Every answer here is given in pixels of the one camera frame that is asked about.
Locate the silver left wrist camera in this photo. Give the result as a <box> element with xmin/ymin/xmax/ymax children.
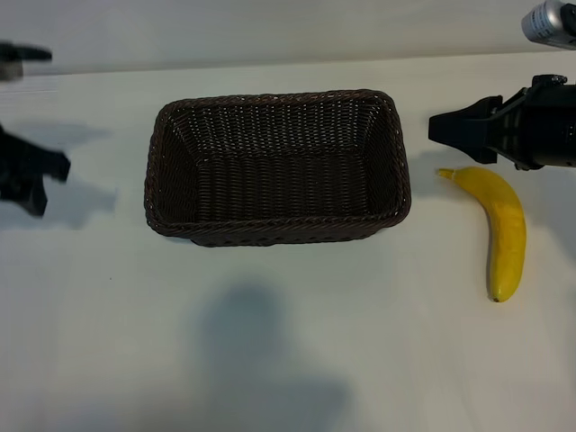
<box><xmin>0</xmin><ymin>60</ymin><xmax>23</xmax><ymax>82</ymax></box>

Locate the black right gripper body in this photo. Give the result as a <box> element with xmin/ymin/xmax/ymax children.
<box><xmin>488</xmin><ymin>74</ymin><xmax>576</xmax><ymax>172</ymax></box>

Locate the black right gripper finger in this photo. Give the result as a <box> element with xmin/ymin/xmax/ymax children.
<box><xmin>427</xmin><ymin>94</ymin><xmax>503</xmax><ymax>132</ymax></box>
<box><xmin>427</xmin><ymin>130</ymin><xmax>499</xmax><ymax>165</ymax></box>

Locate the yellow banana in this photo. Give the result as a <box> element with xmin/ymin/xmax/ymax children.
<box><xmin>434</xmin><ymin>166</ymin><xmax>527</xmax><ymax>303</ymax></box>

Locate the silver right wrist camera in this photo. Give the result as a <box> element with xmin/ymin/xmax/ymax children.
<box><xmin>520</xmin><ymin>0</ymin><xmax>576</xmax><ymax>50</ymax></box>

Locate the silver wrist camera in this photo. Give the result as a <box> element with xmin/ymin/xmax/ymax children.
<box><xmin>0</xmin><ymin>60</ymin><xmax>23</xmax><ymax>82</ymax></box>
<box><xmin>520</xmin><ymin>0</ymin><xmax>576</xmax><ymax>50</ymax></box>

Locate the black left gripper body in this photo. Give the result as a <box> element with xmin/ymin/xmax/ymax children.
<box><xmin>0</xmin><ymin>125</ymin><xmax>46</xmax><ymax>203</ymax></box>

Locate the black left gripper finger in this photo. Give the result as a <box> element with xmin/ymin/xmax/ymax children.
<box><xmin>40</xmin><ymin>149</ymin><xmax>72</xmax><ymax>185</ymax></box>
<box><xmin>17</xmin><ymin>178</ymin><xmax>50</xmax><ymax>219</ymax></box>

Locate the black left camera bracket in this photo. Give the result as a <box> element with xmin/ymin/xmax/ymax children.
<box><xmin>0</xmin><ymin>41</ymin><xmax>53</xmax><ymax>64</ymax></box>

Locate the dark brown wicker basket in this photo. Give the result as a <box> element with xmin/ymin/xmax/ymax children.
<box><xmin>143</xmin><ymin>88</ymin><xmax>413</xmax><ymax>248</ymax></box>

